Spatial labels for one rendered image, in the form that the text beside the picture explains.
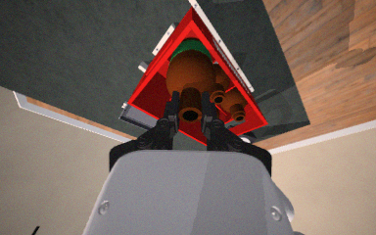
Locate red divided crate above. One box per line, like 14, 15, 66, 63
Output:
127, 7, 261, 146

